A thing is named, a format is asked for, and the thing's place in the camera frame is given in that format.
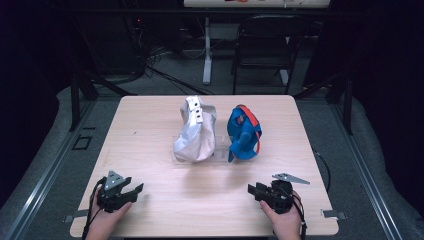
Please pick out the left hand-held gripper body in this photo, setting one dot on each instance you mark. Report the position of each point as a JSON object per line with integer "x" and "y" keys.
{"x": 111, "y": 200}

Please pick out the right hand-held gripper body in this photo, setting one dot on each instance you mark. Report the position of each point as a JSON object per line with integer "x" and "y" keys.
{"x": 280, "y": 198}

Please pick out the blue and orange cap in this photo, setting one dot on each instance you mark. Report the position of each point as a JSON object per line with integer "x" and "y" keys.
{"x": 243, "y": 133}

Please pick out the white cap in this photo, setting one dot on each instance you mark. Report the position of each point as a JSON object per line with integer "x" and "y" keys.
{"x": 196, "y": 140}

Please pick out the person's left hand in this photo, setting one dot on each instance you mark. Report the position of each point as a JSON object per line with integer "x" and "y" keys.
{"x": 103, "y": 225}

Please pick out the person's right hand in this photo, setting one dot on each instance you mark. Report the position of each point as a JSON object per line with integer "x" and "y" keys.
{"x": 286, "y": 226}

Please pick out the black metal stand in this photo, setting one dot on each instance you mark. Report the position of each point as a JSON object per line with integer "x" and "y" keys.
{"x": 348, "y": 106}
{"x": 75, "y": 100}

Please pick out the short white desk foot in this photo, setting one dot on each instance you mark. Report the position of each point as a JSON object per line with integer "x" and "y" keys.
{"x": 284, "y": 77}

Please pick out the white desk leg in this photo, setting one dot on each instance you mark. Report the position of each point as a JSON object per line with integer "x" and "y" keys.
{"x": 207, "y": 66}

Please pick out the black folding chair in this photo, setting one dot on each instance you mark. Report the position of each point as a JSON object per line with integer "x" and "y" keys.
{"x": 266, "y": 50}

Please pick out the grey metal table bracket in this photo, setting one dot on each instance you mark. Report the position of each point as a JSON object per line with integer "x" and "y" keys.
{"x": 335, "y": 214}

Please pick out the aluminium floor rail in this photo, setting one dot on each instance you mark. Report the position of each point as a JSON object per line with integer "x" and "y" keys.
{"x": 363, "y": 166}
{"x": 46, "y": 173}

